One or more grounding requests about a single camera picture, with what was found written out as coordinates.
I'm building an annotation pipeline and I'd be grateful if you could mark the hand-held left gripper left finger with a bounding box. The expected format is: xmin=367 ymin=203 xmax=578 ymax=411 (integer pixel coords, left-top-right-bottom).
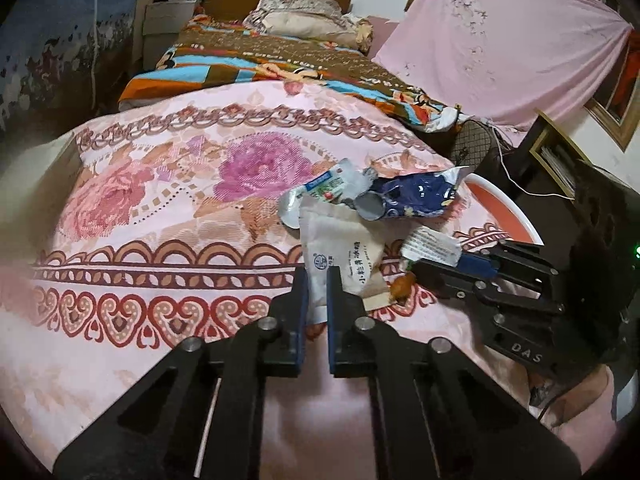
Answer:
xmin=52 ymin=265 xmax=311 ymax=480

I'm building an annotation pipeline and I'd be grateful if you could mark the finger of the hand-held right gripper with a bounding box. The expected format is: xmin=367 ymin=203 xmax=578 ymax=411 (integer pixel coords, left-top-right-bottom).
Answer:
xmin=457 ymin=239 xmax=560 ymax=282
xmin=414 ymin=259 xmax=568 ymax=317

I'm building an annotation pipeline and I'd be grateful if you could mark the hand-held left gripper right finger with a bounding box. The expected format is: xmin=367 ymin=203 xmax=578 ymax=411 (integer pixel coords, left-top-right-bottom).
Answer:
xmin=326 ymin=265 xmax=583 ymax=480

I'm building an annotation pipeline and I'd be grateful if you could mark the small white printed wrapper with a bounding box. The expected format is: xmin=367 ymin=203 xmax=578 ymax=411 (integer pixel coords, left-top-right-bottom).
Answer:
xmin=400 ymin=225 xmax=464 ymax=269

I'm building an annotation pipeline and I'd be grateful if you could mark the brown food scrap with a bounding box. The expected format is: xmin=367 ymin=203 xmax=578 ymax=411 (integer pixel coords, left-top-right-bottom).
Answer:
xmin=387 ymin=272 xmax=419 ymax=304

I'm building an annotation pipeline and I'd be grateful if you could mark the orange bucket with white rim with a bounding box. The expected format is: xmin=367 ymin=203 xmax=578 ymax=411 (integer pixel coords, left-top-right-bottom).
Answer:
xmin=462 ymin=172 xmax=546 ymax=250

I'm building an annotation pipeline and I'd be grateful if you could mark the white packet with blue print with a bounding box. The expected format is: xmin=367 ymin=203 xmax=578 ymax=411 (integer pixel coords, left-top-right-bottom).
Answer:
xmin=299 ymin=195 xmax=397 ymax=327

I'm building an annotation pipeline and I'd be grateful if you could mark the dark blue foil wrapper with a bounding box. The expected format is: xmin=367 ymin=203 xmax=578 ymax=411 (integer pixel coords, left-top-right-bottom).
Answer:
xmin=360 ymin=167 xmax=472 ymax=222

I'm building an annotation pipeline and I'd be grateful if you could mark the white green wrapper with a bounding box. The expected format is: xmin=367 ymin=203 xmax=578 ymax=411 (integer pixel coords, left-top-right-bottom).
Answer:
xmin=278 ymin=157 xmax=377 ymax=229

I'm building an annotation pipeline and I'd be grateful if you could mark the stack of papers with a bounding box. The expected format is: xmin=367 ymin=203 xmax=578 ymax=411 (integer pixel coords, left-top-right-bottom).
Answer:
xmin=537 ymin=142 xmax=582 ymax=197

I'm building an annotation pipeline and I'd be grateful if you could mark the checked pattern suitcase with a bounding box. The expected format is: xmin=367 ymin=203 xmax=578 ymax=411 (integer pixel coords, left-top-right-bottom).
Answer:
xmin=450 ymin=117 xmax=522 ymax=182

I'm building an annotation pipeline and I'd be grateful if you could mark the wooden desk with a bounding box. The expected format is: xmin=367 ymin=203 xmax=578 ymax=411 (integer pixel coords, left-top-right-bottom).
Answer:
xmin=515 ymin=107 xmax=640 ymax=261

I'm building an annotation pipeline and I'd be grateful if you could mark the pink floral blanket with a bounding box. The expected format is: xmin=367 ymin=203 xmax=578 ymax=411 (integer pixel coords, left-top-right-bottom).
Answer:
xmin=0 ymin=80 xmax=616 ymax=480

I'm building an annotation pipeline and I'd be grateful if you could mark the red cloth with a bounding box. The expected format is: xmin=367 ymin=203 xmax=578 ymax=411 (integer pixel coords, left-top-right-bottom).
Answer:
xmin=612 ymin=30 xmax=640 ymax=112

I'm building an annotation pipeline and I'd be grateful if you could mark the pink hanging sheet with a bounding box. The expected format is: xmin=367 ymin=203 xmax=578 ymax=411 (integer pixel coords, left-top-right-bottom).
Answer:
xmin=372 ymin=0 xmax=633 ymax=134

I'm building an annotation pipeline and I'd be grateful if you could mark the colourful cartoon blanket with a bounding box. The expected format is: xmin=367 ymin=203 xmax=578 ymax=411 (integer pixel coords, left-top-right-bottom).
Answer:
xmin=118 ymin=14 xmax=463 ymax=134

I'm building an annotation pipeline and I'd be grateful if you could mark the yellow cloth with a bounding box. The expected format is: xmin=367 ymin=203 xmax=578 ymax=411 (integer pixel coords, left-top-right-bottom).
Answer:
xmin=345 ymin=15 xmax=377 ymax=57

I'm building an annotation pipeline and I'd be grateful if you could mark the floral pillow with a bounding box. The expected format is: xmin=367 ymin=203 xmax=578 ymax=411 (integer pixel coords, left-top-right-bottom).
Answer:
xmin=243 ymin=0 xmax=362 ymax=42

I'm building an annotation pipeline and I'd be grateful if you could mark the white nightstand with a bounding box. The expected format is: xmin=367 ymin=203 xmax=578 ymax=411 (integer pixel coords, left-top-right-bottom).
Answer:
xmin=142 ymin=0 xmax=199 ymax=72

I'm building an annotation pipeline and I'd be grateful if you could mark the blue fabric wardrobe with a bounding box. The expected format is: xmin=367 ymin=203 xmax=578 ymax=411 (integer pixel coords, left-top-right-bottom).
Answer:
xmin=0 ymin=0 xmax=147 ymax=132

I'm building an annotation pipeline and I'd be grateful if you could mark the white cable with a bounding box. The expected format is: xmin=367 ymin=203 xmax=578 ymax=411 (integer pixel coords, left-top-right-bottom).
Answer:
xmin=487 ymin=124 xmax=576 ymax=202

